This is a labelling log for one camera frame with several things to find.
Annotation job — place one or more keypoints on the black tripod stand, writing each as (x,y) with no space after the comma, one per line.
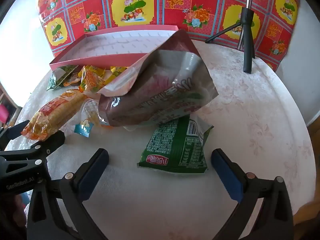
(247,52)

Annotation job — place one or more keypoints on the wooden shelf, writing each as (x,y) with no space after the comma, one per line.
(7,107)

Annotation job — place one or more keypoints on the orange cracker packet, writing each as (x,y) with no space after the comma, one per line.
(52,112)

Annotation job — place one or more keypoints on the red flower printed cloth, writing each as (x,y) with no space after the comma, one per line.
(130,7)

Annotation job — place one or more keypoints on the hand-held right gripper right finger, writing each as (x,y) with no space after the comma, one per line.
(228,178)

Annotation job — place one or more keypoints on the pink cardboard box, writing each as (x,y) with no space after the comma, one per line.
(100,60)

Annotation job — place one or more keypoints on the maroon and pink snack pouch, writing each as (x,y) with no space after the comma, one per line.
(160,87)

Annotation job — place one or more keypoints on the small green snack packet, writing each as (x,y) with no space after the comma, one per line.
(62,77)

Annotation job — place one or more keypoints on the orange and yellow candy packet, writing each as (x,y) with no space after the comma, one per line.
(91,80)

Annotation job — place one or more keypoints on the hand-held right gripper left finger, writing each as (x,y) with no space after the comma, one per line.
(92,178)

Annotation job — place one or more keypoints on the small blue candy wrapper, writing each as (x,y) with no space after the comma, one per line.
(83,128)

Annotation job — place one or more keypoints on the small yellow candy packet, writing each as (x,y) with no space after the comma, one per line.
(118,70)

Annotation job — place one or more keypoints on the clear candy bag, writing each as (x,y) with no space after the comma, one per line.
(91,110)

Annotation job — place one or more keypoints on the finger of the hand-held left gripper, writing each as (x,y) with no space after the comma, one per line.
(53,141)
(13,130)

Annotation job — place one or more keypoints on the large green snack packet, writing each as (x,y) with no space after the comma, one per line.
(175,147)

